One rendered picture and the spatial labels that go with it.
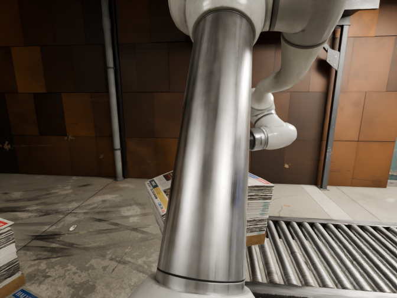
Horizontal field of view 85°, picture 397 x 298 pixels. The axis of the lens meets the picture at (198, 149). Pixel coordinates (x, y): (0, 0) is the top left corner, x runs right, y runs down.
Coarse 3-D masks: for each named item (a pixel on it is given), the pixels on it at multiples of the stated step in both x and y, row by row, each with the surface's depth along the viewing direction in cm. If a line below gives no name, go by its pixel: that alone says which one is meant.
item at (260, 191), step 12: (252, 180) 78; (264, 180) 80; (252, 192) 74; (264, 192) 76; (252, 204) 74; (264, 204) 76; (252, 216) 75; (264, 216) 77; (252, 228) 76; (264, 228) 78
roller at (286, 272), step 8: (272, 224) 120; (272, 232) 112; (272, 240) 107; (272, 248) 103; (280, 248) 100; (280, 256) 95; (280, 264) 92; (288, 264) 91; (280, 272) 90; (288, 272) 86; (288, 280) 83; (296, 280) 83
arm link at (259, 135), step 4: (252, 128) 84; (256, 128) 84; (260, 128) 84; (252, 132) 82; (256, 132) 82; (260, 132) 82; (264, 132) 83; (252, 136) 82; (256, 136) 81; (260, 136) 82; (264, 136) 82; (256, 140) 81; (260, 140) 82; (264, 140) 82; (256, 144) 82; (260, 144) 82; (264, 144) 83; (252, 148) 84; (256, 148) 83; (260, 148) 84
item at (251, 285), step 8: (256, 288) 79; (264, 288) 79; (272, 288) 79; (280, 288) 79; (288, 288) 79; (296, 288) 79; (304, 288) 79; (312, 288) 79; (320, 288) 79; (328, 288) 79; (256, 296) 77; (264, 296) 77; (272, 296) 76; (280, 296) 76; (288, 296) 76; (296, 296) 76; (304, 296) 75; (312, 296) 75; (320, 296) 75; (328, 296) 75; (336, 296) 75; (344, 296) 75; (352, 296) 75; (360, 296) 75; (368, 296) 75; (376, 296) 75; (384, 296) 75; (392, 296) 75
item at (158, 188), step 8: (160, 176) 88; (168, 176) 86; (152, 184) 82; (160, 184) 80; (168, 184) 78; (152, 192) 75; (160, 192) 74; (168, 192) 72; (152, 200) 77; (160, 200) 68; (152, 208) 83; (160, 208) 64; (160, 216) 67; (160, 224) 70
